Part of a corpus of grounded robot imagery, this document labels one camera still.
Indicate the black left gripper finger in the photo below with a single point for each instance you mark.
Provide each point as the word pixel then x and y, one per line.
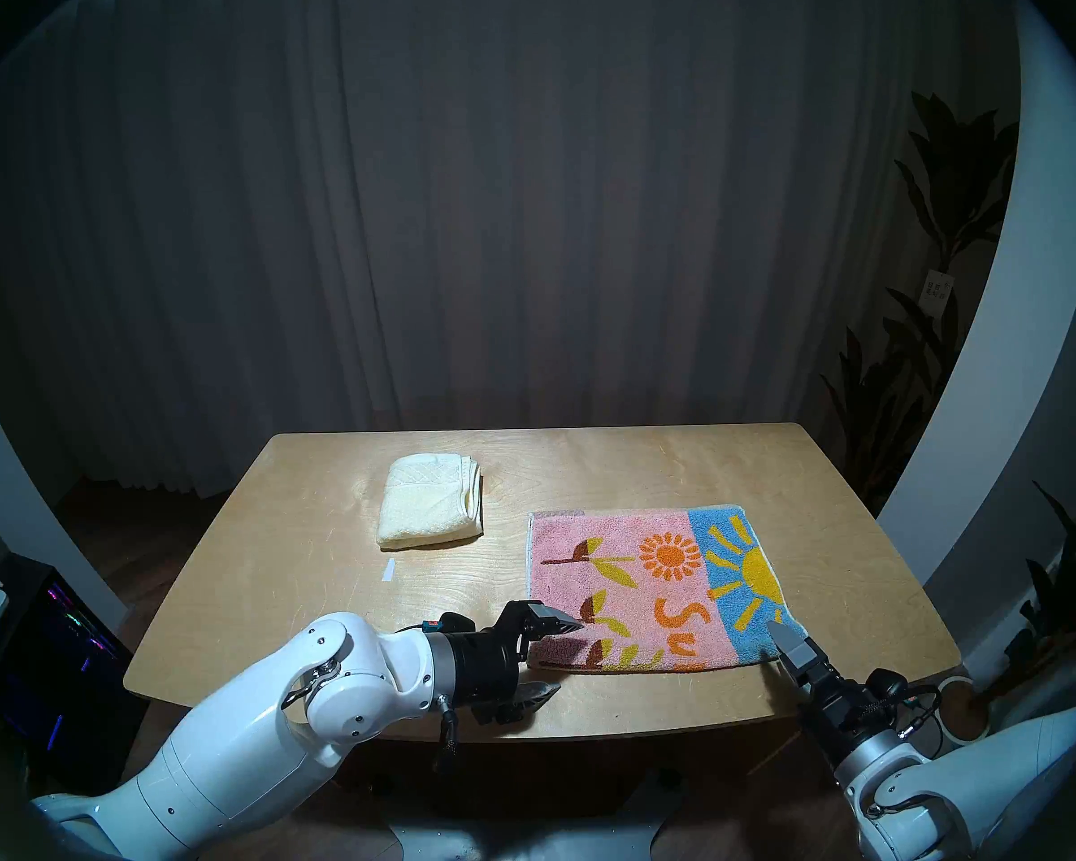
pixel 556 621
pixel 529 696

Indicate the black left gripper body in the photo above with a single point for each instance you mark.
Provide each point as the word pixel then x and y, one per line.
pixel 489 671

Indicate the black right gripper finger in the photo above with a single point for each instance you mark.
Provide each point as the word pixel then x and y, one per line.
pixel 796 651

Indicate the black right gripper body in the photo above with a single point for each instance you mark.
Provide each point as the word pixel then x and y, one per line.
pixel 847 711

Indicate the pink blue sun-print towel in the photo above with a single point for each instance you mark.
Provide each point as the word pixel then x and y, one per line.
pixel 663 590

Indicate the cream terry towel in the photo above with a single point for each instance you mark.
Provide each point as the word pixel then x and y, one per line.
pixel 426 505

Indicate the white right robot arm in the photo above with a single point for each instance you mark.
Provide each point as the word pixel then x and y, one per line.
pixel 1022 760

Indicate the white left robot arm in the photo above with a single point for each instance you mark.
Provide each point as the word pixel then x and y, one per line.
pixel 233 743

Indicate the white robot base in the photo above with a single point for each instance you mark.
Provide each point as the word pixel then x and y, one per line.
pixel 529 846

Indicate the white round plant pot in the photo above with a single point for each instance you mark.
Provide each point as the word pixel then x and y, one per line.
pixel 959 720

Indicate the white plant tag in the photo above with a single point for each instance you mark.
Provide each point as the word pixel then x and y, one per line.
pixel 935 294

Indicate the grey pleated curtain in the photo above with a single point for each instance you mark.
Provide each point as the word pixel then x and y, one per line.
pixel 502 195

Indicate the black computer case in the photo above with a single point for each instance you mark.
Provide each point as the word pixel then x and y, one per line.
pixel 45 671

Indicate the tall dark leafy plant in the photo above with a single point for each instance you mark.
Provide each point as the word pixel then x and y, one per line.
pixel 950 178

